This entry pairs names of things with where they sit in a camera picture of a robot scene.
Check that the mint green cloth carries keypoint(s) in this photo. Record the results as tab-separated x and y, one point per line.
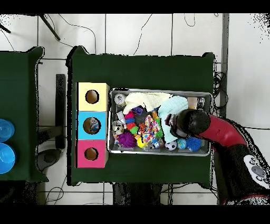
170	105

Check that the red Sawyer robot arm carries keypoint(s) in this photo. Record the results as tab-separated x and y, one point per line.
221	131

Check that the wooden box with three holes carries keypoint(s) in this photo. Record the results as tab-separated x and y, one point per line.
101	105

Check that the white cloth with colourful dots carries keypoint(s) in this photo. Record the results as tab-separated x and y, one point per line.
150	127

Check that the soccer ball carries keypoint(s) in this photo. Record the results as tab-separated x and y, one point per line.
170	145

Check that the tiger plush toy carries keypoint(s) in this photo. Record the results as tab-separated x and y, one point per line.
142	126

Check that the cream cloth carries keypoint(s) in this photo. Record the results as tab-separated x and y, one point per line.
145	99

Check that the blue spiky ball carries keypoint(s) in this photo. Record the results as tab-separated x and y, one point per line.
193	144

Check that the rainbow spiky caterpillar toy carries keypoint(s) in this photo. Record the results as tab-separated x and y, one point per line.
130	122

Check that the purple spiky ball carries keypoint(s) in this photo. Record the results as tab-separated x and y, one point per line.
127	140

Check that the crushed drink can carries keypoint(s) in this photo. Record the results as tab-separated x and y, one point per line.
117	126

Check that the silver drink can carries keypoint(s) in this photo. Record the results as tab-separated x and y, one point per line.
119	99

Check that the dark green tablecloth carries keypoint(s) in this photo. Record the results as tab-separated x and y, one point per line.
21	63
137	69

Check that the black tripod leg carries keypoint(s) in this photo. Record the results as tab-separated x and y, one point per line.
50	28
5	29

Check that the small blue bowl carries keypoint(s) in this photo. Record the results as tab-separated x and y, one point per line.
6	130

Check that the large blue bowl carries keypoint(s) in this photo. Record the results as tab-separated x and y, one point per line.
6	158

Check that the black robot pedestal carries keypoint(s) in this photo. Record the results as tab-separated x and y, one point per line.
130	194

